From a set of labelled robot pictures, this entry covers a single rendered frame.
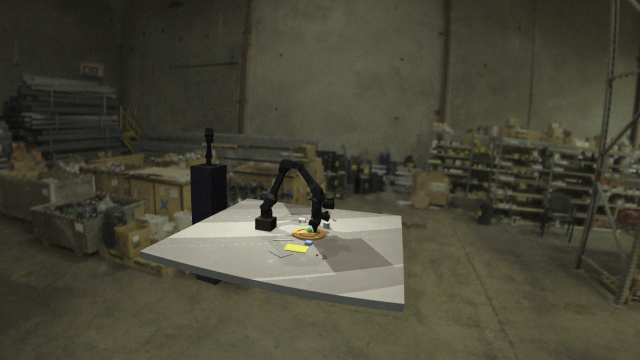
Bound tan round board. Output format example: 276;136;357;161
292;227;325;241

